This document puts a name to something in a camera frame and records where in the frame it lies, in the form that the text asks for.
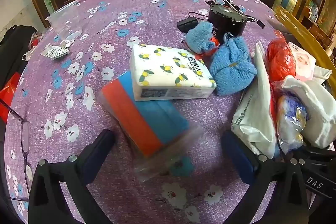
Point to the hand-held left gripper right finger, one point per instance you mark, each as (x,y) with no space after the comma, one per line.
(236,155)

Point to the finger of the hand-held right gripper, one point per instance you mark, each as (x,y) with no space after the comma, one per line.
(319,154)

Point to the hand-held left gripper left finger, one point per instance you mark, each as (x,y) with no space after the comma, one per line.
(101,150)

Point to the white cloth pouch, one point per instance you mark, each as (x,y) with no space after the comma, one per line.
(315,108)

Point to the white plastic bag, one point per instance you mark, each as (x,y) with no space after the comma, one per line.
(256,113)

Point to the orange and blue pack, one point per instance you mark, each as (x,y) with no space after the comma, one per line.
(147,124)

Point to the large blue towel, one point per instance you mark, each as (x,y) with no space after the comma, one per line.
(231,69)

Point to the pink tissue pack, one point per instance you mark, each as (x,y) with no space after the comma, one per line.
(304,61)

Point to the red plastic bag ball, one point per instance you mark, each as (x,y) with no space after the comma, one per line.
(281,61)

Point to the white tissue pack yellow print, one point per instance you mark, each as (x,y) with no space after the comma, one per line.
(168,69)

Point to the small blue towel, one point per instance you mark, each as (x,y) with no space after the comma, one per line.
(199,37)

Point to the yellow cardboard box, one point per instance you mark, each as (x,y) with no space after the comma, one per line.
(296,24)

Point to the blue and white plastic packet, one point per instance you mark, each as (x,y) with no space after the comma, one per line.
(291,119)

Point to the eyeglasses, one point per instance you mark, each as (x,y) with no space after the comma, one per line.
(26,134)

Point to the red plastic bag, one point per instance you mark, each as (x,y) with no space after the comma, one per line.
(8,98)

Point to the silver foil blister pack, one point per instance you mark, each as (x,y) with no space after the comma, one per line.
(56,50)

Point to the crumpled white packaging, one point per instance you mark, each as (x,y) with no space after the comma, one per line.
(32,45)

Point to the black bag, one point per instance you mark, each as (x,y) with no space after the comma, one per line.
(13,56)

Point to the clear plastic cup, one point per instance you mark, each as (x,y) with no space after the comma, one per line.
(64,22)

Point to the black electric motor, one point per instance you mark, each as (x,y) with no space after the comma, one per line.
(225,22)

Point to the black adapter box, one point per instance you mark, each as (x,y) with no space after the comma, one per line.
(187,24)

